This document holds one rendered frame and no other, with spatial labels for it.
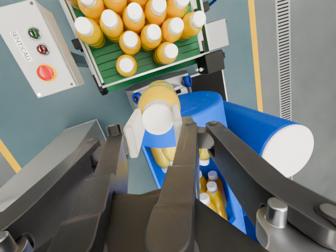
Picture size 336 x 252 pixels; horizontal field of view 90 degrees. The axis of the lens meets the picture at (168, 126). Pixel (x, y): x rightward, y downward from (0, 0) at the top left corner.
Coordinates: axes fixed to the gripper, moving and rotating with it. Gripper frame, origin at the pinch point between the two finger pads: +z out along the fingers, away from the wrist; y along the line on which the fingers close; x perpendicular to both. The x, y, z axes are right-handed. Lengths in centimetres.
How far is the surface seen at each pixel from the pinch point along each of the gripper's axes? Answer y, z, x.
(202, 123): 8.9, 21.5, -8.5
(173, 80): 4, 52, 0
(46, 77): -27.5, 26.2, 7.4
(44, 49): -25.8, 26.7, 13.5
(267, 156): 41, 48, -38
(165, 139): -0.6, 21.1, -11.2
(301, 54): 148, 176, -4
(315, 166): 194, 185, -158
